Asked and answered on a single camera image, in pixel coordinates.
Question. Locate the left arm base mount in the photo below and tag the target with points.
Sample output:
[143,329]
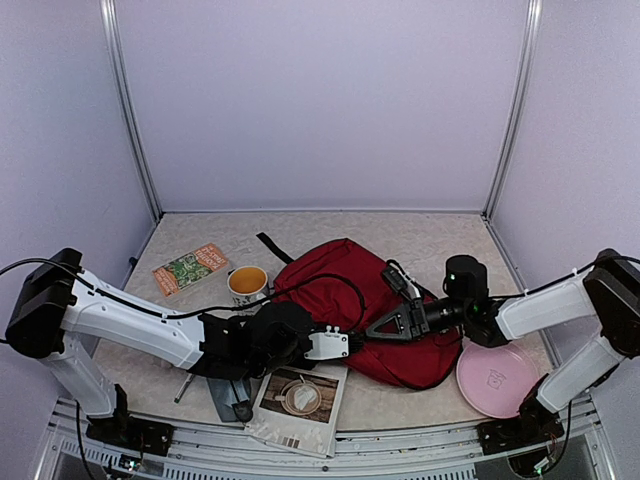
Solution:
[122,429]

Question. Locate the aluminium frame post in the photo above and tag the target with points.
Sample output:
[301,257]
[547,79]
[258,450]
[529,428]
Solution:
[523,74]
[118,66]

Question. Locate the orange green paperback book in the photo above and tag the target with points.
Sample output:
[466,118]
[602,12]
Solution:
[191,269]

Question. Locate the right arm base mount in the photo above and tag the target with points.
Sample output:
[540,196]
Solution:
[532,425]

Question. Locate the right aluminium frame post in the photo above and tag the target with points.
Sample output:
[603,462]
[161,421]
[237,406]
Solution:
[523,74]

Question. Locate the green white pen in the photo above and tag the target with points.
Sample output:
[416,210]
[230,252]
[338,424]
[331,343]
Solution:
[183,388]

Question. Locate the coffee cover notebook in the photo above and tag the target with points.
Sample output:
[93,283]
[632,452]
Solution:
[297,410]

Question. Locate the white mug with tea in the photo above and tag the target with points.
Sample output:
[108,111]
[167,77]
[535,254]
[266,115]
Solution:
[248,284]

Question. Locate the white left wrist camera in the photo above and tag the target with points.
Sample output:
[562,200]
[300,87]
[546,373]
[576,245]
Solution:
[329,344]

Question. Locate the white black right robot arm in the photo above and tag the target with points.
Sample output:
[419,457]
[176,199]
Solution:
[605,290]

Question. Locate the left aluminium frame post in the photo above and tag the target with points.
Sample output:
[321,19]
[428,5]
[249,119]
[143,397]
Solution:
[118,66]

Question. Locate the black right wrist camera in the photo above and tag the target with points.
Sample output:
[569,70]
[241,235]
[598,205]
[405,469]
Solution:
[401,283]

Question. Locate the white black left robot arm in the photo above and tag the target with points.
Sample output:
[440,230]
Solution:
[60,300]

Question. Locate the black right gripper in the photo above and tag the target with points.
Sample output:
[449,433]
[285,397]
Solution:
[412,323]

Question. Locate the grey pencil case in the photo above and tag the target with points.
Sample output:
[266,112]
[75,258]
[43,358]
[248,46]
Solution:
[232,399]

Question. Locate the pink plate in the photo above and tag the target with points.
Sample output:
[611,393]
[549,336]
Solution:
[495,381]

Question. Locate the red student backpack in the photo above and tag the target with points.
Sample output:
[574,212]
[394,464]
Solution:
[340,284]

